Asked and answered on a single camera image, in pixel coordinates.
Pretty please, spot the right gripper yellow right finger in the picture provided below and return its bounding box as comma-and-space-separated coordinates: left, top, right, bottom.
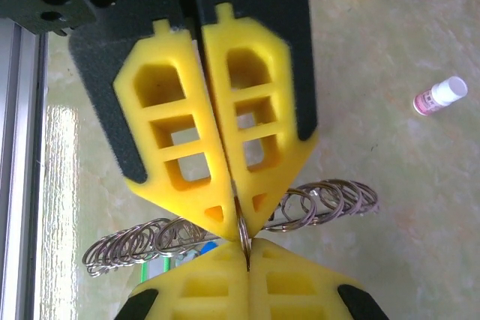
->
248, 237, 391, 320

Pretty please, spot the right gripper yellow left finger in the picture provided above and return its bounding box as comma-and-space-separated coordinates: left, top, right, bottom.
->
115, 240, 251, 320

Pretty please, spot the green key tag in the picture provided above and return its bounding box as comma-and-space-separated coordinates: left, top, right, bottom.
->
139, 256, 170, 284

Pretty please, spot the metal keyring holder with rings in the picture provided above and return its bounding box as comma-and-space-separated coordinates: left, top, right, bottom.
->
81, 179, 380, 279

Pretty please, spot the small white capped vial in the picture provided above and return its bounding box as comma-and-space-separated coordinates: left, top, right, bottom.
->
412, 75, 469, 117

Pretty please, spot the aluminium mounting rail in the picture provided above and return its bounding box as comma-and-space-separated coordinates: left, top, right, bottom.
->
0, 18, 50, 320

